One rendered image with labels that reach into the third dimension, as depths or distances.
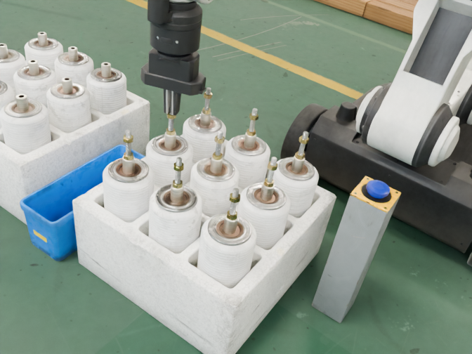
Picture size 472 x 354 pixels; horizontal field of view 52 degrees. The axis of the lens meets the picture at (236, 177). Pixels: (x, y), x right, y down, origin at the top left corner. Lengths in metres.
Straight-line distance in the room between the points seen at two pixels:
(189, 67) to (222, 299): 0.40
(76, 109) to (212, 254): 0.53
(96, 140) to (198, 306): 0.52
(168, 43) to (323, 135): 0.56
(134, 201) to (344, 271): 0.42
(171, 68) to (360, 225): 0.44
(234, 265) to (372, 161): 0.54
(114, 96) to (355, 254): 0.69
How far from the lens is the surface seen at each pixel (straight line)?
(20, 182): 1.13
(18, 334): 1.03
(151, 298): 0.98
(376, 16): 2.77
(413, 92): 1.06
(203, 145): 1.07
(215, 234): 0.82
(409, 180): 1.22
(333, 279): 1.00
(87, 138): 1.19
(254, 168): 1.02
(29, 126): 1.12
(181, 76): 0.90
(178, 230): 0.87
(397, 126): 1.05
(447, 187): 1.22
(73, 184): 1.18
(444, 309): 1.21
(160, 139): 1.03
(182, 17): 0.84
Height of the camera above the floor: 0.83
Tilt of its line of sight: 37 degrees down
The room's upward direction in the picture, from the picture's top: 9 degrees clockwise
